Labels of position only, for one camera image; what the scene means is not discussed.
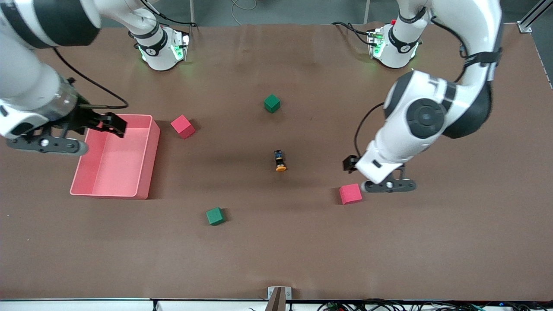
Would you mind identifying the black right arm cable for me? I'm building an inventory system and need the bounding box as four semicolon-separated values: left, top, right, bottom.
51;47;130;109

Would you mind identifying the metal table bracket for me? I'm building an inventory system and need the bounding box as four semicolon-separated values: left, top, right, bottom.
267;286;292;311

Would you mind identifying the pink plastic bin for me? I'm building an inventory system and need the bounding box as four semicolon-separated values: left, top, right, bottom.
70;114;160;200

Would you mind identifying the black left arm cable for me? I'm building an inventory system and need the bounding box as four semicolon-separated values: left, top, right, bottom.
354;15;470;159

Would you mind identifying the black base cable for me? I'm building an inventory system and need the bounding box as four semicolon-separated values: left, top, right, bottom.
331;21;373;46
151;13;194;27

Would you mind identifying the white floor cable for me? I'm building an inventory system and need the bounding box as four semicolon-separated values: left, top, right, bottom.
230;0;258;25

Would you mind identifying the red cube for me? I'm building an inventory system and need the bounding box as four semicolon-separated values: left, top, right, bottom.
339;183;363;205
170;114;196;140

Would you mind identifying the aluminium frame profile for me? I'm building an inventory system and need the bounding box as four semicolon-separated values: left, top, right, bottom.
518;0;553;33

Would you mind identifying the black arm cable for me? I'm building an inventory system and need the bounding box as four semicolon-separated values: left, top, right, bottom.
354;15;470;159
51;47;130;109

